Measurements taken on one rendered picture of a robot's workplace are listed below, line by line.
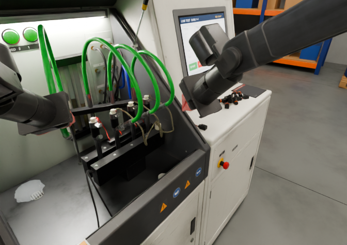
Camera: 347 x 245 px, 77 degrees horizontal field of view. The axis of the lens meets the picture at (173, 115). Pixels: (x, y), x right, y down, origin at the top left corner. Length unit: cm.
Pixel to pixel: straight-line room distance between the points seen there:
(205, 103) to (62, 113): 30
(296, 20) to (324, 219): 194
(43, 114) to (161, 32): 65
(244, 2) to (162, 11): 511
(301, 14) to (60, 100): 42
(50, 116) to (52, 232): 50
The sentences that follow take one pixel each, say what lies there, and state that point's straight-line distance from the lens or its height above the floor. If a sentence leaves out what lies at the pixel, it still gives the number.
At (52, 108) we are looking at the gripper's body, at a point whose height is 131.
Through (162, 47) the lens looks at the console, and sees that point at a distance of 96.
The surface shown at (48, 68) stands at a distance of 54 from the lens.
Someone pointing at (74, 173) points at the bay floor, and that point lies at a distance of 106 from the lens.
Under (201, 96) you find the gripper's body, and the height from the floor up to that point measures 131.
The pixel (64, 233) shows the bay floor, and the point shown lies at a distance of 87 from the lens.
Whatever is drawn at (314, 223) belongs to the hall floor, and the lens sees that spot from 211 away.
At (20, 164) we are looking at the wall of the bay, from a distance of 107.
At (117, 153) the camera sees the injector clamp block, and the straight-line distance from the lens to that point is 85.
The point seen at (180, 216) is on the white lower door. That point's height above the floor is 71.
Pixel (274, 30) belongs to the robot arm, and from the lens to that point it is 34.
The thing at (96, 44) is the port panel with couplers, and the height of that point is 131.
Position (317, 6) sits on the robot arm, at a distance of 32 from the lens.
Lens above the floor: 150
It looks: 29 degrees down
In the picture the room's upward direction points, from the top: straight up
